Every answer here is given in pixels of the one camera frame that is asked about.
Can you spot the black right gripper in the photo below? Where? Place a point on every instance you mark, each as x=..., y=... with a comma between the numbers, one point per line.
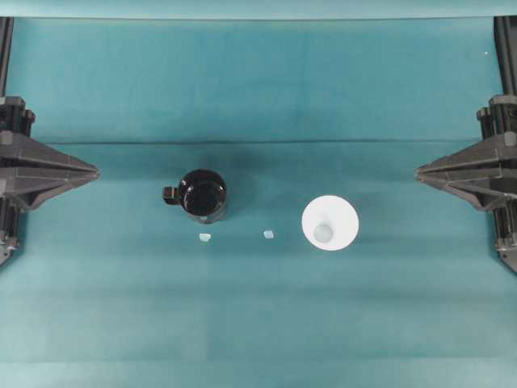
x=498, y=131

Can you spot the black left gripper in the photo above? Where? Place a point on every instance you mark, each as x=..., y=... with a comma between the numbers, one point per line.
x=19, y=150

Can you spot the black cup holder with handle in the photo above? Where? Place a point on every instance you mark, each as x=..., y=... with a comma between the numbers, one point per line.
x=201, y=193

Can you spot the teal table cloth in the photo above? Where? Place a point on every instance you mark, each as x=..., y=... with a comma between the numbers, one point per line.
x=112, y=287

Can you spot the left pale tape marker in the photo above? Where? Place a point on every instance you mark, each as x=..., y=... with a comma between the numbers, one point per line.
x=205, y=237

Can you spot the right black frame post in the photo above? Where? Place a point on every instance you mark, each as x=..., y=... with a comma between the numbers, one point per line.
x=505, y=44

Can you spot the black frame post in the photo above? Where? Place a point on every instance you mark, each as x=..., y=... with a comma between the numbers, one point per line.
x=505, y=44
x=6, y=33

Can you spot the left black frame post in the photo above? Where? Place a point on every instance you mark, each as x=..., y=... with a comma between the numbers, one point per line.
x=6, y=33

